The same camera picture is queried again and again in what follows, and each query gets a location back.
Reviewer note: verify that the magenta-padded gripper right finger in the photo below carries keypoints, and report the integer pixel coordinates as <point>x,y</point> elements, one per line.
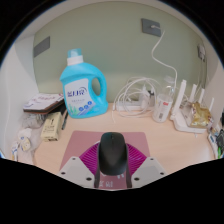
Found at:
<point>146,169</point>

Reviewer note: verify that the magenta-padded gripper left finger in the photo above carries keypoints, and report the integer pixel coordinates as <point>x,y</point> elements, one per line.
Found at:
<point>77,170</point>

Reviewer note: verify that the black computer mouse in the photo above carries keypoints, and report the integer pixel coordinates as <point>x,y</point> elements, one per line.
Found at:
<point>113,154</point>

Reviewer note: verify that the pink mouse pad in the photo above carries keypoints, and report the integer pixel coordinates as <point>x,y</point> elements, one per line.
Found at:
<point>85,140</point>

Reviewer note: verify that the black pen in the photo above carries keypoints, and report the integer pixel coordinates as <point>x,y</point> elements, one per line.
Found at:
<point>64,121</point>

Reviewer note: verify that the yellow cardboard box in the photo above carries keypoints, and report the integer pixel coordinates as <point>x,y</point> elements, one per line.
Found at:
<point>51,126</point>

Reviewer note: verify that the clear plastic bag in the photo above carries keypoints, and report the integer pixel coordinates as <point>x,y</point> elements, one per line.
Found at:
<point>28,140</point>

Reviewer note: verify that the white router with antennas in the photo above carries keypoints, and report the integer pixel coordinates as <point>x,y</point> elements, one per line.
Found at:
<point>180,121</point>

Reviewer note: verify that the clear plastic bottle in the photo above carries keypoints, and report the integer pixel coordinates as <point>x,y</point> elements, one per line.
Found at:
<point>162,108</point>

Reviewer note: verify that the white power strip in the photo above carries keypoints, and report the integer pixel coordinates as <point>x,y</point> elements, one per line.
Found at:
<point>130,106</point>

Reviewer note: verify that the white packet yellow print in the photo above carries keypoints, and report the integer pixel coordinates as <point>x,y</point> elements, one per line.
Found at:
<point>15,151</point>

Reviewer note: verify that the grey plastic packet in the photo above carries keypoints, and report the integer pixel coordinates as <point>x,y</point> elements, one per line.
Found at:
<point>35,120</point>

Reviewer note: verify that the gold foil bag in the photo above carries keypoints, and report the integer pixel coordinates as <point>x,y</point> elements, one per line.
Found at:
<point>200,116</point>

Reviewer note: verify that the black pouch green trim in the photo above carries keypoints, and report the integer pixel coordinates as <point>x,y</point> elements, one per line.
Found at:
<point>220,140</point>

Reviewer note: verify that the blue detergent bottle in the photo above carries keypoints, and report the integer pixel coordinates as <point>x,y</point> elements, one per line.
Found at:
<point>80,90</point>

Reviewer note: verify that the plain grey wall plate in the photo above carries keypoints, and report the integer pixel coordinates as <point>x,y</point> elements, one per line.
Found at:
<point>41,46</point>

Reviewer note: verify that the white wall charger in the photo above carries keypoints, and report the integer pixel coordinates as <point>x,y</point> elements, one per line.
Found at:
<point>201,51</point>

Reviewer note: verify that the grey wall plate with plug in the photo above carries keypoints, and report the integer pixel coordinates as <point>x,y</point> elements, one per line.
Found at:
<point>150,26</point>

